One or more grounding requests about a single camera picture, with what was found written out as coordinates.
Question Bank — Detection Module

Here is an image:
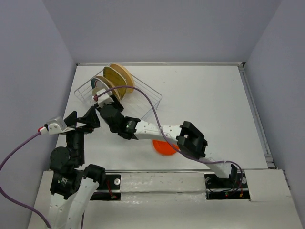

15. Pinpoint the white wire dish rack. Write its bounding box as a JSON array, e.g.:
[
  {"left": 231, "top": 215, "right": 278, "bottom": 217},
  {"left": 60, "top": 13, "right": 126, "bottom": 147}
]
[{"left": 72, "top": 63, "right": 162, "bottom": 120}]

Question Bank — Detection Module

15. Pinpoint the beige floral plate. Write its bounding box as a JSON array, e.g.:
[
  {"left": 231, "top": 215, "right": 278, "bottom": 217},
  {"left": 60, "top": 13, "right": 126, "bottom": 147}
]
[{"left": 100, "top": 76, "right": 121, "bottom": 102}]

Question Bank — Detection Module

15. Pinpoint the white green-rimmed plate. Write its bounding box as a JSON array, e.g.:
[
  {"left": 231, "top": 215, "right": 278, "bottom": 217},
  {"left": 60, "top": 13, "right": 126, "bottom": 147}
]
[{"left": 91, "top": 76, "right": 109, "bottom": 90}]

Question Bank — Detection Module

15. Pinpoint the orange plate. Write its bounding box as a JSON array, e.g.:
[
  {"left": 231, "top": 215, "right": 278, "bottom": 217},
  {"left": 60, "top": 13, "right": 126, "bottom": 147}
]
[{"left": 152, "top": 140, "right": 177, "bottom": 156}]

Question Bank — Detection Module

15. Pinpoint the tan round plate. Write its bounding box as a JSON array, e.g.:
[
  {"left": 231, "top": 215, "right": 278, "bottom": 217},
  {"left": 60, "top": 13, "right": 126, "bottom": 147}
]
[{"left": 109, "top": 63, "right": 135, "bottom": 87}]

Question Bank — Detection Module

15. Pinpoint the woven bamboo tray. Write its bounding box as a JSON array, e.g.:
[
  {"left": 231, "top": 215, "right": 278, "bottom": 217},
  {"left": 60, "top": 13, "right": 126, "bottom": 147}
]
[{"left": 103, "top": 66, "right": 127, "bottom": 86}]

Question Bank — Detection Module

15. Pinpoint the small cream plate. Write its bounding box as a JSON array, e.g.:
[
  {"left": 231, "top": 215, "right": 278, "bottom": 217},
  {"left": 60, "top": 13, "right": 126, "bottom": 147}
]
[{"left": 92, "top": 87, "right": 106, "bottom": 97}]

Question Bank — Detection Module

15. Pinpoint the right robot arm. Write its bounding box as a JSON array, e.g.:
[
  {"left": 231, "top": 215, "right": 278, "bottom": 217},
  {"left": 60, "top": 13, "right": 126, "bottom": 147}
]
[{"left": 95, "top": 102, "right": 238, "bottom": 182}]

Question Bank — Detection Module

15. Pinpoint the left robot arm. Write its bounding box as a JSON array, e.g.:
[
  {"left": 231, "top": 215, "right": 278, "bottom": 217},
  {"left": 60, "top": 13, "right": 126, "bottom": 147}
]
[{"left": 45, "top": 106, "right": 105, "bottom": 229}]

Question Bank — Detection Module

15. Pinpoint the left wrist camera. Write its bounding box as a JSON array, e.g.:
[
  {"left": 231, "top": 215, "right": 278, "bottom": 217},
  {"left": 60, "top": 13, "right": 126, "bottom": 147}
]
[{"left": 46, "top": 116, "right": 67, "bottom": 135}]

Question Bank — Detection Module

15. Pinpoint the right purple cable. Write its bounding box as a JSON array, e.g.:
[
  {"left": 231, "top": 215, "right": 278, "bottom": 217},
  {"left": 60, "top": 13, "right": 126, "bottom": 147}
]
[{"left": 94, "top": 86, "right": 244, "bottom": 194}]

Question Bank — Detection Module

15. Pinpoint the purple cable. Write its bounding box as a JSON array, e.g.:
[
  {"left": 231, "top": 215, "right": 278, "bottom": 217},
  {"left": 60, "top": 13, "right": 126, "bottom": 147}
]
[
  {"left": 0, "top": 127, "right": 85, "bottom": 229},
  {"left": 94, "top": 86, "right": 244, "bottom": 194}
]

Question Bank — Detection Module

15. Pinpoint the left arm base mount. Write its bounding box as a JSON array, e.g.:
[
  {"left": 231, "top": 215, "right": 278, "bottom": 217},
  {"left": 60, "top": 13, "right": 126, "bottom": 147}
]
[{"left": 90, "top": 174, "right": 121, "bottom": 201}]

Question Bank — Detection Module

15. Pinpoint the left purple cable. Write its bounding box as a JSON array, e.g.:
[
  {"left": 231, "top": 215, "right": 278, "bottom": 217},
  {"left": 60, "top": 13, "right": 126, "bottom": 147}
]
[{"left": 0, "top": 127, "right": 85, "bottom": 229}]

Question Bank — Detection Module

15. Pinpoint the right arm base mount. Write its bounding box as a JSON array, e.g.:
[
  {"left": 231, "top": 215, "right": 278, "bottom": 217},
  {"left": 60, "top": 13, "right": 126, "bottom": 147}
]
[{"left": 204, "top": 173, "right": 250, "bottom": 200}]

